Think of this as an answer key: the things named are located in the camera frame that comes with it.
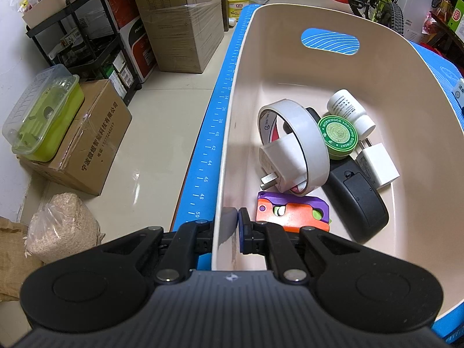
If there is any orange purple toy knife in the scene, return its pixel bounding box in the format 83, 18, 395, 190
255, 191, 330, 233

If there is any black remote-like mouse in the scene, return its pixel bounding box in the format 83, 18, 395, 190
307, 108, 389, 244

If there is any white plug adapter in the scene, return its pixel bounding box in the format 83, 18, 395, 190
259, 133, 307, 193

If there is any white tape roll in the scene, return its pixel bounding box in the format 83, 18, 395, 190
258, 99, 329, 196

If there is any white USB wall charger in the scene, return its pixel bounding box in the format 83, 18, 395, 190
356, 138, 400, 190

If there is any green round tin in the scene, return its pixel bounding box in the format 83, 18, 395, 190
318, 115, 359, 160

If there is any white pill bottle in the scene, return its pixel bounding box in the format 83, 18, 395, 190
326, 89, 376, 141

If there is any beige plastic storage basket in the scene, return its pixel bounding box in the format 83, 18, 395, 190
212, 4, 463, 335

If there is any cardboard box under container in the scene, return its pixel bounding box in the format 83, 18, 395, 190
19, 79, 132, 196

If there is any green lidded plastic container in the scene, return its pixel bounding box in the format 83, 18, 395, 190
1, 64, 84, 163

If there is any lower stacked cardboard box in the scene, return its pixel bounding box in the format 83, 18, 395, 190
135, 0, 224, 74

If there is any black metal shelf rack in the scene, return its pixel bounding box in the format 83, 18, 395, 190
26, 0, 142, 104

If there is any tissue pack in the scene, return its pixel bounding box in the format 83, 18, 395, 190
452, 78, 464, 111

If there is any beige tray on shelf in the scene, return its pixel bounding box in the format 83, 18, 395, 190
22, 0, 66, 28

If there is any white cabinet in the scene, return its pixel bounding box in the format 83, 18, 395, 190
389, 0, 451, 44

